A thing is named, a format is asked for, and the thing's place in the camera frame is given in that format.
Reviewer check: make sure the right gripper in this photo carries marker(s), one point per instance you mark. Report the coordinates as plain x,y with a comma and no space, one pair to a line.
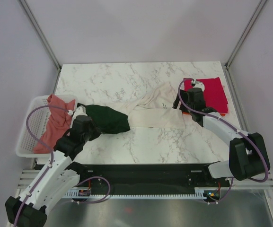
184,94

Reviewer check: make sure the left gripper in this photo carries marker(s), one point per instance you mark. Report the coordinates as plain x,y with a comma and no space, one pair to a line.
96,131

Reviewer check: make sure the white green-sleeved Charlie Brown t-shirt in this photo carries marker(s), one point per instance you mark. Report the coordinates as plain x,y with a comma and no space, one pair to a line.
153,110

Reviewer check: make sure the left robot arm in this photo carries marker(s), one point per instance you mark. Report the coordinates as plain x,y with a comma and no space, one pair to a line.
59,174

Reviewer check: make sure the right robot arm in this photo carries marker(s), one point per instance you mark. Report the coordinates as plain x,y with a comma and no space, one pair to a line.
248,157

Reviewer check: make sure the folded magenta t-shirt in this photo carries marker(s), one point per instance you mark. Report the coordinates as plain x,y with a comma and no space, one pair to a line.
214,94

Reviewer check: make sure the salmon pink t-shirt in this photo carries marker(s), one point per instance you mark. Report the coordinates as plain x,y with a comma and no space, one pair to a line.
59,120

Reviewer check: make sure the folded orange t-shirt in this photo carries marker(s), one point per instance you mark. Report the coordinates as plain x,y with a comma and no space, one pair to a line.
187,113

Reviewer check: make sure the white plastic basket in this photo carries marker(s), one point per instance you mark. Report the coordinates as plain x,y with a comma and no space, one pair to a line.
37,124

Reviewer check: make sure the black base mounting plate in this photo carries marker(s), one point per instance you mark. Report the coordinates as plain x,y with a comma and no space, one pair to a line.
143,175

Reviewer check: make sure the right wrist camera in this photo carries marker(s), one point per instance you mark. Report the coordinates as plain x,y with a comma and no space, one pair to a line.
197,84

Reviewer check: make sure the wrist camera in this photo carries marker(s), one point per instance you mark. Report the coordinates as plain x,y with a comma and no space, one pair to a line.
80,111
197,84

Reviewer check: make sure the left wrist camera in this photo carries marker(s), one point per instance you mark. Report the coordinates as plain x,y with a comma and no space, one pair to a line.
80,111

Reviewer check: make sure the right aluminium frame post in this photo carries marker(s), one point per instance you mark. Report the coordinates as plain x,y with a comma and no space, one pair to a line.
253,19

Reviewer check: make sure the aluminium frame post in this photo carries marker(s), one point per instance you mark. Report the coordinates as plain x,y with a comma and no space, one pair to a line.
253,19
33,21

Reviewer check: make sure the white slotted cable duct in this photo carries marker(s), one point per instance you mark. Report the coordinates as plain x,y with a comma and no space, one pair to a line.
136,193

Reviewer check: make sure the left aluminium frame post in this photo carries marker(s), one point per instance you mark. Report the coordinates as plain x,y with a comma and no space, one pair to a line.
33,21

